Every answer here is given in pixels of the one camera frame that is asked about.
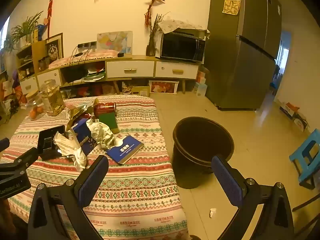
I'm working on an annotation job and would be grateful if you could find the white cloth cover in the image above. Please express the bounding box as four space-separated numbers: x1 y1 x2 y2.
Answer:
157 19 210 35

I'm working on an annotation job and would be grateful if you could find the pink cloth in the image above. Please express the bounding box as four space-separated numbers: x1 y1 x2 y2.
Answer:
49 49 118 69

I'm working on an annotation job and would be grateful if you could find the white framed red picture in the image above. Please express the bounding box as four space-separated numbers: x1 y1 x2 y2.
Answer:
149 80 179 95

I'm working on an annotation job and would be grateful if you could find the vase with dried stems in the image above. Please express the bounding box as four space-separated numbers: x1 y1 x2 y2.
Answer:
146 12 171 57

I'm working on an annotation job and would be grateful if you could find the white drawer with sticker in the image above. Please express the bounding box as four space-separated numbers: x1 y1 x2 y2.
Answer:
155 62 199 80

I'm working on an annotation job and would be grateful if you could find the red string wall decoration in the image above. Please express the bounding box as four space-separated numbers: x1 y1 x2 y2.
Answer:
44 0 60 28

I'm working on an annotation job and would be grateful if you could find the green box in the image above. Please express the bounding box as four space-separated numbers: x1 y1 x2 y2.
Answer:
99 112 120 134

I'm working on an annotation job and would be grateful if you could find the yellow cardboard box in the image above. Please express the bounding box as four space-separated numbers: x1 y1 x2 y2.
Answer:
131 86 151 98

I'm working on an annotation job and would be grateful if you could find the colourful map board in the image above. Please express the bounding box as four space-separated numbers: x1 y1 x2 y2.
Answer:
97 31 133 54

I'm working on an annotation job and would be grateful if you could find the dark chair leg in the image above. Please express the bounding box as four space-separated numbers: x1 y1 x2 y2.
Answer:
292 197 320 212

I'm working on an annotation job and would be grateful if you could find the blue and orange carton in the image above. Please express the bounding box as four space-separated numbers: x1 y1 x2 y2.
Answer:
279 102 300 119

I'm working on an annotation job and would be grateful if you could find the patterned tablecloth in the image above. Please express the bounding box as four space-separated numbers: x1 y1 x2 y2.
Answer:
0 95 191 240

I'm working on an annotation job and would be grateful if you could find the blue and white box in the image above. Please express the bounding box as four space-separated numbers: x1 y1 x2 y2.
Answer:
193 82 208 97

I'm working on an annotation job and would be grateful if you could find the wide white drawer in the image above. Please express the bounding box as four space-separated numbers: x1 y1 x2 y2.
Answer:
105 60 155 79

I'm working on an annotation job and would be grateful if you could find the grey refrigerator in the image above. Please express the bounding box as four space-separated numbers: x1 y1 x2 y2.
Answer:
204 0 283 111

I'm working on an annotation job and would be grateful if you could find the glass jar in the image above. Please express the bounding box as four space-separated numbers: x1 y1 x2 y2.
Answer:
39 79 66 117

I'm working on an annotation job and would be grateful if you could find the wooden sideboard cabinet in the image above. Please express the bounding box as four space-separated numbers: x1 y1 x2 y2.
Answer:
15 39 203 98

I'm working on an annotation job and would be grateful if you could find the blue carton box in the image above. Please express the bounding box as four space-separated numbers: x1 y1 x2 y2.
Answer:
72 117 98 156

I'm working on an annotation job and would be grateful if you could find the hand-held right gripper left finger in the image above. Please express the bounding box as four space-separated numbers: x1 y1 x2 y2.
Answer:
27 155 109 240

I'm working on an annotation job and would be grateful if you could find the blue booklet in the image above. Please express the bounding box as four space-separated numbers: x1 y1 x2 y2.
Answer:
105 135 145 166

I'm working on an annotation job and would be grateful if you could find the black box in cabinet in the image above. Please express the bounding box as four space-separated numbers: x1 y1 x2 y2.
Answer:
61 66 87 83

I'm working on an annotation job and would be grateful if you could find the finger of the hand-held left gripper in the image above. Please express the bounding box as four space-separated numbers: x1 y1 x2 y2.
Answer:
0 147 39 178
0 137 10 153

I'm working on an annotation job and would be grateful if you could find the black plastic bin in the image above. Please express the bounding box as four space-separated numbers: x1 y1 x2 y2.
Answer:
172 116 235 189

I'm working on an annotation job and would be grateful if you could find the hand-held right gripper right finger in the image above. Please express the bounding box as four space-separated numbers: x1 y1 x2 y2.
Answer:
211 155 295 240

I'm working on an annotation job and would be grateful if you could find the black power strip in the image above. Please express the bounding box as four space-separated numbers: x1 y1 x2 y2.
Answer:
77 41 97 49

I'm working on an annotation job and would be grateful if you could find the white printed carton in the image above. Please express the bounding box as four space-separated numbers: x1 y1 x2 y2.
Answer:
294 112 311 132

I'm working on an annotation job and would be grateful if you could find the black microwave oven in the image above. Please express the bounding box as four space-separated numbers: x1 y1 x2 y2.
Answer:
160 31 207 63

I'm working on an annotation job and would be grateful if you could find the gold foil wrapper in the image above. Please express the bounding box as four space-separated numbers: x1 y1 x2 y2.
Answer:
65 99 99 128

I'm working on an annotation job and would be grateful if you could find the framed cat picture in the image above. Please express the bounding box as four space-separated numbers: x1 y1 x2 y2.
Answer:
45 33 64 62

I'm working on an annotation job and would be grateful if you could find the crumpled white tissue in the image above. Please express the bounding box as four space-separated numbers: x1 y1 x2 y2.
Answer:
53 130 88 172

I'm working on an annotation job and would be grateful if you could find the green potted plant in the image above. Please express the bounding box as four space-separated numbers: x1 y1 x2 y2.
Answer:
2 11 44 53

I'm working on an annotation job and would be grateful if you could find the large white paper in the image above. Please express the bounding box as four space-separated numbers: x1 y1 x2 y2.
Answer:
86 120 124 151

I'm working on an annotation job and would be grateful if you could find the blue plastic stool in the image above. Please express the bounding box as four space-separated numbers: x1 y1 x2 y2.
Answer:
289 129 320 190

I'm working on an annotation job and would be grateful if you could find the yellow paper note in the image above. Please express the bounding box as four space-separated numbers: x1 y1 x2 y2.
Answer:
222 0 241 16

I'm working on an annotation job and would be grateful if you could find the black plastic tray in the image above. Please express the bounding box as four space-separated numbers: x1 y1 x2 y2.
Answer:
37 125 66 161

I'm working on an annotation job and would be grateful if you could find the red drink can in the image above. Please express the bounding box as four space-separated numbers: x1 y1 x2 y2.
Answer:
93 102 118 117

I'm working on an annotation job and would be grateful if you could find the small white drawer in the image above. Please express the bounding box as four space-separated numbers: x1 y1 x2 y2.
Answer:
19 76 38 96
37 69 62 88

